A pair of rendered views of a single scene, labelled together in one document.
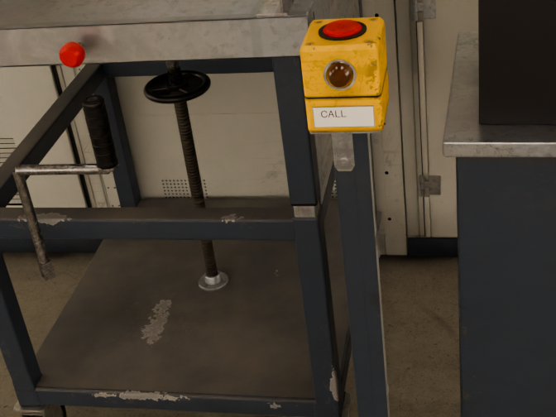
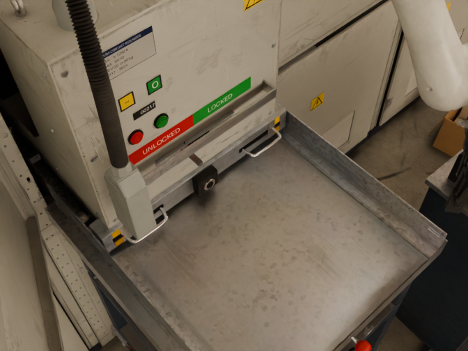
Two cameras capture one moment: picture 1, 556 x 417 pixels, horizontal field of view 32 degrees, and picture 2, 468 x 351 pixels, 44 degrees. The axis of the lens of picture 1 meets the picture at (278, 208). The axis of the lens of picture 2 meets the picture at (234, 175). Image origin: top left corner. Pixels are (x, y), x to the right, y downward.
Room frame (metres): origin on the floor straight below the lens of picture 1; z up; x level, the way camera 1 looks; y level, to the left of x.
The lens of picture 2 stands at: (1.15, 0.71, 1.97)
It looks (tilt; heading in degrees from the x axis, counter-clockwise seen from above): 54 degrees down; 305
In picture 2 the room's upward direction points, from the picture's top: 2 degrees counter-clockwise
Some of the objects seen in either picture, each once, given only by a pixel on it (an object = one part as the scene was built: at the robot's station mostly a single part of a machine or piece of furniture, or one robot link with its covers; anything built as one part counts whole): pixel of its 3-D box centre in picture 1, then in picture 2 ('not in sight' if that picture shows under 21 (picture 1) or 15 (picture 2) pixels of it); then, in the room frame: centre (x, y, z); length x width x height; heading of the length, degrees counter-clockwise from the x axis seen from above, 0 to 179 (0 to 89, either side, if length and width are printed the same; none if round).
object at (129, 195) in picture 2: not in sight; (129, 196); (1.66, 0.33, 1.09); 0.08 x 0.05 x 0.17; 166
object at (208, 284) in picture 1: (213, 277); not in sight; (1.53, 0.15, 0.18); 0.06 x 0.06 x 0.02
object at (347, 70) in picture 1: (338, 77); not in sight; (0.88, -0.08, 0.87); 0.03 x 0.01 x 0.03; 76
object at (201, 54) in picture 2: not in sight; (191, 99); (1.67, 0.11, 1.15); 0.48 x 0.01 x 0.48; 76
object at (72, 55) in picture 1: (74, 51); (359, 345); (1.18, 0.24, 0.82); 0.04 x 0.03 x 0.03; 166
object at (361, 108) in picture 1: (346, 74); not in sight; (0.93, -0.09, 0.85); 0.08 x 0.08 x 0.10; 76
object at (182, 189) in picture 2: not in sight; (195, 171); (1.69, 0.11, 0.90); 0.54 x 0.05 x 0.06; 76
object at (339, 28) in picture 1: (342, 32); not in sight; (0.93, -0.09, 0.90); 0.04 x 0.04 x 0.02
